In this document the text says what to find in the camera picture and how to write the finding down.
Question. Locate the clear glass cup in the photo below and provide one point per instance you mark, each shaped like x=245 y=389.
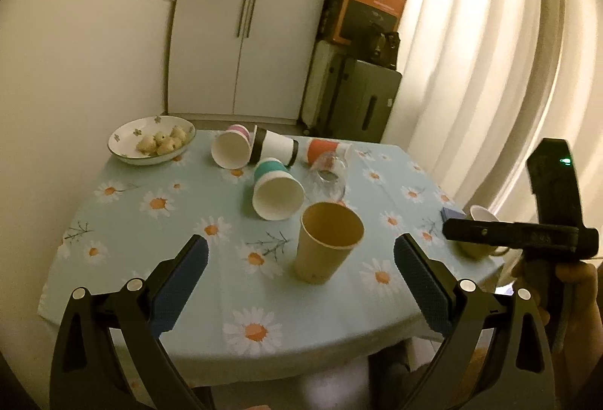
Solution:
x=329 y=179

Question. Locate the person's right hand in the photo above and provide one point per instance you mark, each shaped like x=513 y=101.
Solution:
x=584 y=297

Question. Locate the black band paper cup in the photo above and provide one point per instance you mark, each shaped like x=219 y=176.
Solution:
x=275 y=146

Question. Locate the white ceramic cup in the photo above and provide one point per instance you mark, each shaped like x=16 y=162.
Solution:
x=483 y=214

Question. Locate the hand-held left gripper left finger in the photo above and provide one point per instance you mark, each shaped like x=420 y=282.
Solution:
x=181 y=283

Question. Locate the cream curtain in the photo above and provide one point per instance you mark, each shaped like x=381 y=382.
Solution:
x=471 y=61

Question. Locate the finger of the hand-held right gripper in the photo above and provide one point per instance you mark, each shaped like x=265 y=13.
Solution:
x=509 y=234

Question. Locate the dark grey suitcase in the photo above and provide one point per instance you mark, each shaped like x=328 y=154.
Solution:
x=372 y=99

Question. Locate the light grey suitcase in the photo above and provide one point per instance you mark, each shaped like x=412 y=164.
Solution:
x=320 y=80

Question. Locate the orange and black cardboard box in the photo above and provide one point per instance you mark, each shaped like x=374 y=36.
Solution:
x=362 y=9

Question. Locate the brown paper cup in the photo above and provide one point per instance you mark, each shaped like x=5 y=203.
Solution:
x=320 y=259

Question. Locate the flower print bowl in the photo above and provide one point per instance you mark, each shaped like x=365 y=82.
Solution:
x=125 y=139

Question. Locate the white wardrobe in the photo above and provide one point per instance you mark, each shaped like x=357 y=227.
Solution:
x=292 y=38

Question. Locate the dark blue small box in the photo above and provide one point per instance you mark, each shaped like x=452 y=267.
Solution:
x=450 y=213

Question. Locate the daisy print tablecloth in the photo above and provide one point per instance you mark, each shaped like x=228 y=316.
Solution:
x=226 y=287

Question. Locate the teal band paper cup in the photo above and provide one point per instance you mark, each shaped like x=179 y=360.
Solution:
x=278 y=198

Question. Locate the pile of small buns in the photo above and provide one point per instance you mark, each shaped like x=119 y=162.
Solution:
x=162 y=146

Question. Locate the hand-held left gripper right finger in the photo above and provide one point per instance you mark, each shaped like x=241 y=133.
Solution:
x=421 y=283

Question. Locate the pink band paper cup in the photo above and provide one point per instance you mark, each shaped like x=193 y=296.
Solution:
x=231 y=148

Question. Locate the orange band paper cup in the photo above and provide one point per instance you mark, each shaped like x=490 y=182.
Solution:
x=320 y=149

